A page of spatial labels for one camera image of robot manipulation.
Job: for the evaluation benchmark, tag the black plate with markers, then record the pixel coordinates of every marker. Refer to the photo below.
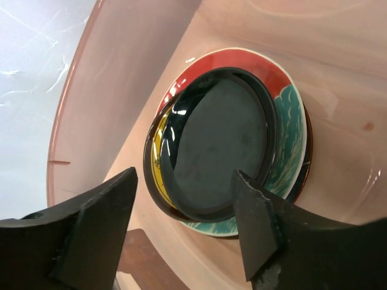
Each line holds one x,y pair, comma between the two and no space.
224,120

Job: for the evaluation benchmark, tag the blue-green glazed plate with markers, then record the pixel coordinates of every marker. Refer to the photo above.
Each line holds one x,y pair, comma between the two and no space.
303,174

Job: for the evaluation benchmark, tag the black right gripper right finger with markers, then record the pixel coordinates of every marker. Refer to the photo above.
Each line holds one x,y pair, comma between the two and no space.
286,247

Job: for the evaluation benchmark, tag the yellow patterned plate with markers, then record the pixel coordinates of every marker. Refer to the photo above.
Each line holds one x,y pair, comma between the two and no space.
151,165

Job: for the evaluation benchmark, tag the red plate with teal flower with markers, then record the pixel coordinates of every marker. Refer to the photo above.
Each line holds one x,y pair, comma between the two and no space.
292,126

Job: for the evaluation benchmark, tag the pink translucent plastic bin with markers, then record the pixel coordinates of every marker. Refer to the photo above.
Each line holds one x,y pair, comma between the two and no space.
130,54

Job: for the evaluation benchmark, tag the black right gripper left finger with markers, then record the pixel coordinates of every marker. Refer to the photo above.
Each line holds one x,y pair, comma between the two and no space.
76,244

